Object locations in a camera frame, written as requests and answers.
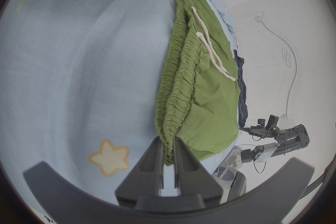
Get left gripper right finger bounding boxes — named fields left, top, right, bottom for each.
left=174, top=136, right=224, bottom=203

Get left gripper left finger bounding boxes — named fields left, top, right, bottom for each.
left=115, top=136, right=165, bottom=203

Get green shorts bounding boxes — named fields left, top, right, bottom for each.
left=154, top=0, right=240, bottom=167

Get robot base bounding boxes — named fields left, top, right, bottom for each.
left=213, top=145, right=248, bottom=204

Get dark blue garment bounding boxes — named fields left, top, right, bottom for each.
left=233, top=50, right=249, bottom=128

